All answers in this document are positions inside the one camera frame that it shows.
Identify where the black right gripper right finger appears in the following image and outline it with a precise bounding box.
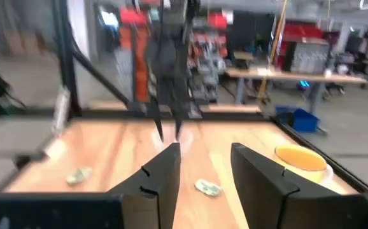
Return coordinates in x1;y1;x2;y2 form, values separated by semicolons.
230;142;368;229

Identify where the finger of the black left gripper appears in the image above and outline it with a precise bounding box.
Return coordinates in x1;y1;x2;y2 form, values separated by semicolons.
172;107;185;141
152;106;165;143

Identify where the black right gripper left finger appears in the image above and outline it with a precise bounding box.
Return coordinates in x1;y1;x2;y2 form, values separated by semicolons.
107;142;181;229

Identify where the green white sweetener packet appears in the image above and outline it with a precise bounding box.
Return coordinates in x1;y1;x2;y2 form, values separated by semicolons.
194;179;223;197
65;167;94;186

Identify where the shelf rack with orange bins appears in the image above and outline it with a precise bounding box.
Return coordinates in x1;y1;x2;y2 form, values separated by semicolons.
117;6;231;108

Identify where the yellow cup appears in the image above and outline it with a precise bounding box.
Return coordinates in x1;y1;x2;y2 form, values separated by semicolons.
272;144;334;185

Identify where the blue plastic bin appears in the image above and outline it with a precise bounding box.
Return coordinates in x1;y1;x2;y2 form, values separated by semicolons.
274;106;320;133

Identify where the black storage cabinet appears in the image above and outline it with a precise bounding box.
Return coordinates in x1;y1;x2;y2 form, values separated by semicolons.
228;11;276;61

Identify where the wooden desk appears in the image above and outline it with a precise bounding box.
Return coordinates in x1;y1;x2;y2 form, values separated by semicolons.
225;66;368;106

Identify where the black table clamp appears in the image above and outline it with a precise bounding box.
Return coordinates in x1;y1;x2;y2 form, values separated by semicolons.
13;152;46;169

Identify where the grey parts drawer cabinet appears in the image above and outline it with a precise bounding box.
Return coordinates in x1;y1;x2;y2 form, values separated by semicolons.
282;41;331;74

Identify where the red shelf cart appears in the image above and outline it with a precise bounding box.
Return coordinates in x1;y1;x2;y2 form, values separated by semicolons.
276;20;331;69

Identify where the black aluminium frame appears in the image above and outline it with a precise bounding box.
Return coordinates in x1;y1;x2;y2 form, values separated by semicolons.
0;0;368;195

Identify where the yellow hanging hose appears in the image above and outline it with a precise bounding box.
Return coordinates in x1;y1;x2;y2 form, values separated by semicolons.
256;0;289;102

